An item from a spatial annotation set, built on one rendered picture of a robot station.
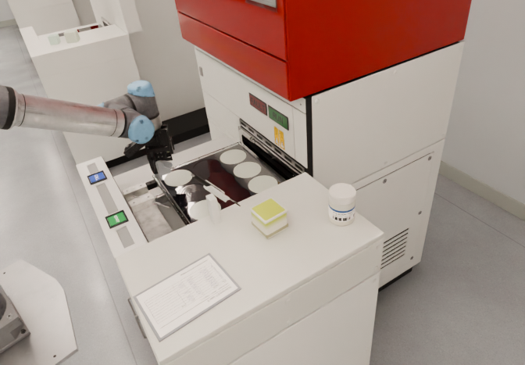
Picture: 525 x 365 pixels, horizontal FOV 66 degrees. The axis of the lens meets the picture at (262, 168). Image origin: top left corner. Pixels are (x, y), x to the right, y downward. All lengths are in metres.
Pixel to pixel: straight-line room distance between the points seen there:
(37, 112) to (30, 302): 0.58
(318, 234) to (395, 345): 1.06
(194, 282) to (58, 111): 0.51
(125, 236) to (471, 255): 1.86
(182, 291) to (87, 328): 1.37
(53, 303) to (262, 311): 0.63
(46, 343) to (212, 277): 0.48
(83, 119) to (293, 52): 0.56
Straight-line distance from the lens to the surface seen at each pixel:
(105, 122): 1.12
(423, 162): 1.77
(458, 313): 2.23
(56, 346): 1.24
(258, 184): 1.38
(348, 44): 1.23
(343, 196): 1.06
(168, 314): 0.98
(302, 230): 1.11
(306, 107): 1.20
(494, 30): 2.54
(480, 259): 2.50
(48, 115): 1.06
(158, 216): 1.37
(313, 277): 1.02
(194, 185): 1.43
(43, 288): 1.40
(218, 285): 1.00
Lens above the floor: 1.73
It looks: 35 degrees down
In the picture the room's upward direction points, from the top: 6 degrees counter-clockwise
